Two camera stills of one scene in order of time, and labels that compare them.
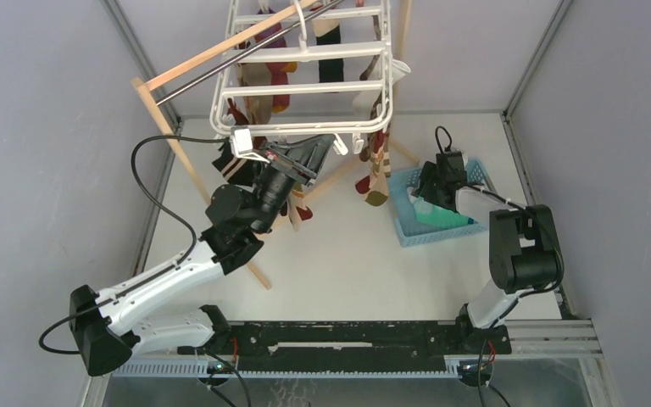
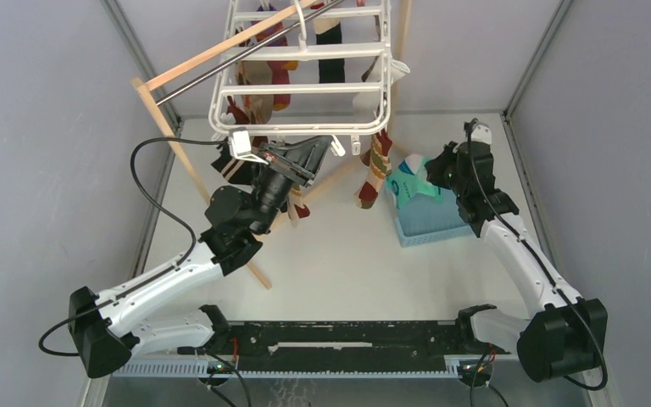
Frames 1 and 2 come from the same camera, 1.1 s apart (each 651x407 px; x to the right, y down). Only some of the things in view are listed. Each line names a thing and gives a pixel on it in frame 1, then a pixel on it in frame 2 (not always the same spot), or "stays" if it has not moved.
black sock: (236, 170) stays
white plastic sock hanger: (305, 68) stays
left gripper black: (299, 160) stays
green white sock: (435, 214) → (411, 179)
